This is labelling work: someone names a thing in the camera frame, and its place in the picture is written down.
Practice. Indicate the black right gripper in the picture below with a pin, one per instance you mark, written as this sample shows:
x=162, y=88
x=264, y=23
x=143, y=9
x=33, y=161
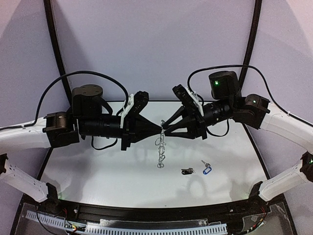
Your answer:
x=196, y=121

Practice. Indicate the silver key blue tag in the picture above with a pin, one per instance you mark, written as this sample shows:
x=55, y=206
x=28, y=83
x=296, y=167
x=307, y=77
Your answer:
x=207, y=169

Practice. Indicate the silver key black tag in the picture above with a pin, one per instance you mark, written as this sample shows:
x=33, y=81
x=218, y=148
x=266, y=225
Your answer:
x=187, y=171

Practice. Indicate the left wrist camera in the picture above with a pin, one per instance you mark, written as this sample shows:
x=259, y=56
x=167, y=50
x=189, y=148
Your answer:
x=136, y=103

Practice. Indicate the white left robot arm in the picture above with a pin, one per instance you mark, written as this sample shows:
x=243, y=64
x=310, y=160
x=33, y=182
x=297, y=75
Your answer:
x=90, y=116

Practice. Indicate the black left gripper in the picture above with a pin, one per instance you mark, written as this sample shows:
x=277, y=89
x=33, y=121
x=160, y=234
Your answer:
x=127, y=132

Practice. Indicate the black frame post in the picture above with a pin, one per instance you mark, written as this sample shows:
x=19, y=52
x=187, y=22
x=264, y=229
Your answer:
x=251, y=41
x=55, y=46

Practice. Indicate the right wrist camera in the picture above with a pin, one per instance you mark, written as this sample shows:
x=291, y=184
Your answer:
x=189, y=100

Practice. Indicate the white slotted cable duct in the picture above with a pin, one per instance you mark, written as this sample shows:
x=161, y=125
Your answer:
x=117, y=227

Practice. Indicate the black right frame post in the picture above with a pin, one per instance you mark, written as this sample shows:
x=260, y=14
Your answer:
x=251, y=41

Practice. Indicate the black front rail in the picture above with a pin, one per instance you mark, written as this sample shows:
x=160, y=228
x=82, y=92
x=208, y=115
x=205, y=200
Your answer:
x=88, y=212

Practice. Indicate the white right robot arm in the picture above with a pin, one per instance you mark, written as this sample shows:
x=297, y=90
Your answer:
x=260, y=113

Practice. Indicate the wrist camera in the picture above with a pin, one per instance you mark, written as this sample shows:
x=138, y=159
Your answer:
x=136, y=103
x=189, y=100

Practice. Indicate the black left frame post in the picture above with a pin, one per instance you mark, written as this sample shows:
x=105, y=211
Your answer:
x=55, y=46

